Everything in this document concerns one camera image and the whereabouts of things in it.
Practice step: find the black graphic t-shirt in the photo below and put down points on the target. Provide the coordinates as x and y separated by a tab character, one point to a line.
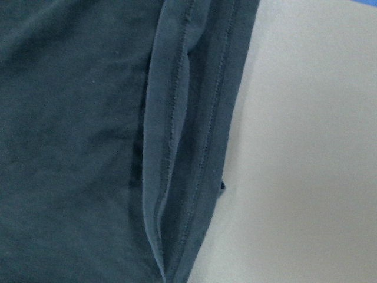
115	117

